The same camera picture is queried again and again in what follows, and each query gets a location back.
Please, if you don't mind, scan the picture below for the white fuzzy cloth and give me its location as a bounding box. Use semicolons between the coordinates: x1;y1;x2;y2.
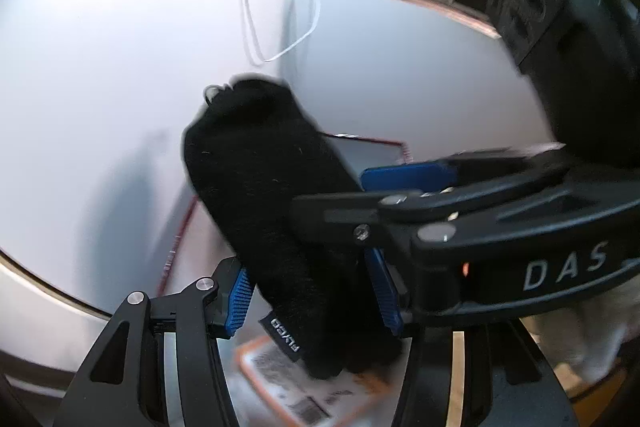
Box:
530;277;640;389

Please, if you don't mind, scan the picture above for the orange tissue packet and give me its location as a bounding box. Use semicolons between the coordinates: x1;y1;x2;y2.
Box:
235;332;401;427

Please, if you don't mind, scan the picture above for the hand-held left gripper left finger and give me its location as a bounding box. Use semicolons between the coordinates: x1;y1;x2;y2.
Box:
52;257;253;427

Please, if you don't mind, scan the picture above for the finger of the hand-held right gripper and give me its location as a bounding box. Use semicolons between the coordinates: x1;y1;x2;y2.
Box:
292;189;452;254
360;145;572;196

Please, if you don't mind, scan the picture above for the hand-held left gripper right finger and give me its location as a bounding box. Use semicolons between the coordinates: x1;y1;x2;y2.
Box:
364;247;572;427

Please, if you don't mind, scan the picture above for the black fuzzy glove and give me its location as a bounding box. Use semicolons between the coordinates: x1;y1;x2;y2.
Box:
181;79;404;381

